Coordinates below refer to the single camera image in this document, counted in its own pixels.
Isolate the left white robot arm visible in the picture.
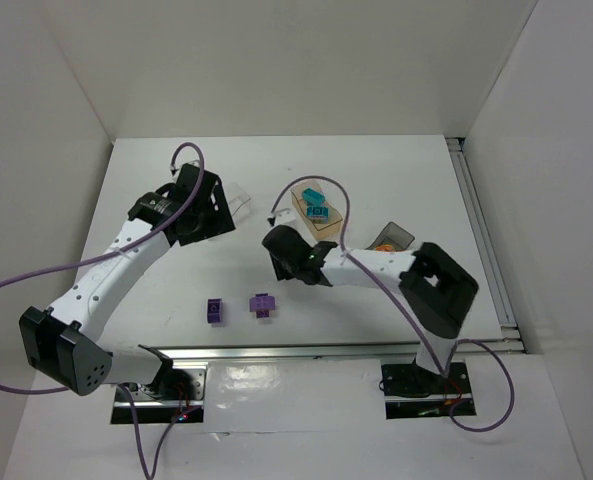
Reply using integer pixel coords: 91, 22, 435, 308
19, 164, 235, 396

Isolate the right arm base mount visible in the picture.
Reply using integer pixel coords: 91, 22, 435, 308
378, 362, 476, 420

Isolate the grey plastic container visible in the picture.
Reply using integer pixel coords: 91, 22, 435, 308
367, 222, 415, 252

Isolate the aluminium rail front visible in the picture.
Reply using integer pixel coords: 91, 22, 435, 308
156, 342, 419, 361

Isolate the aluminium rail right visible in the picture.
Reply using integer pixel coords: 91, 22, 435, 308
445, 137, 525, 353

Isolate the orange plastic container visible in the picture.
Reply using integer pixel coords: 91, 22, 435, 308
290, 179, 343, 241

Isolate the curved teal lego brick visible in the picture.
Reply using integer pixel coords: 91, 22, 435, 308
301, 188, 326, 206

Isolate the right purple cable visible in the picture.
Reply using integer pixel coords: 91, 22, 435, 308
269, 174, 516, 432

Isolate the purple cable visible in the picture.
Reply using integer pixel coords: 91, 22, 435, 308
0, 142, 207, 480
269, 174, 516, 432

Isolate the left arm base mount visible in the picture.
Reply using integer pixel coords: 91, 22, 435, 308
126, 363, 207, 425

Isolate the long teal lego brick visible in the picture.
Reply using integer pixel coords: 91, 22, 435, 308
306, 205, 330, 223

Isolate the clear plastic container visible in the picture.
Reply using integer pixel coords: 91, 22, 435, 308
224, 183, 252, 226

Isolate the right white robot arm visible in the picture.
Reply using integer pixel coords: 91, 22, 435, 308
262, 225, 479, 377

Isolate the aluminium rail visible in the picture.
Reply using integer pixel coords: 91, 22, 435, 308
445, 137, 525, 353
156, 342, 419, 361

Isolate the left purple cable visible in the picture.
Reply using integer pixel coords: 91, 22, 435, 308
0, 142, 207, 480

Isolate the dark purple lego brick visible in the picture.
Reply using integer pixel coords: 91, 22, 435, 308
206, 298, 223, 325

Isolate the light purple lego piece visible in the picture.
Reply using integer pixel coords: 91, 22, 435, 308
249, 293, 276, 319

